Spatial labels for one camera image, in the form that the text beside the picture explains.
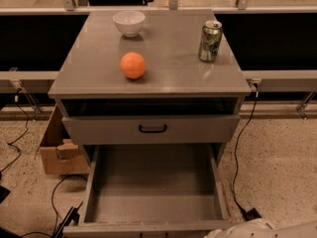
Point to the grey drawer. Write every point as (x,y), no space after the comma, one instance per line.
(89,130)
(152,191)

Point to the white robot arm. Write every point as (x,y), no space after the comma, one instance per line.
(261,228)

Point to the grey drawer cabinet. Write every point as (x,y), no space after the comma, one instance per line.
(176,81)

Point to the grey top drawer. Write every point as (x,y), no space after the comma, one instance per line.
(89,130)

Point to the orange ball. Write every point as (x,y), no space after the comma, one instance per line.
(133,65)

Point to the green soda can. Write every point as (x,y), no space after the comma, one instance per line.
(211,37)

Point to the white bowl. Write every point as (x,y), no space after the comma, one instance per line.
(129,23)

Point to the cardboard box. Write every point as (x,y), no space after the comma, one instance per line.
(58,154)

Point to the black device lower left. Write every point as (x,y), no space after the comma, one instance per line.
(71,216)

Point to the black power adapter right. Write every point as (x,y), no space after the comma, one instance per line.
(252,214)

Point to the metal railing frame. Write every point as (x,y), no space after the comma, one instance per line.
(283,79)

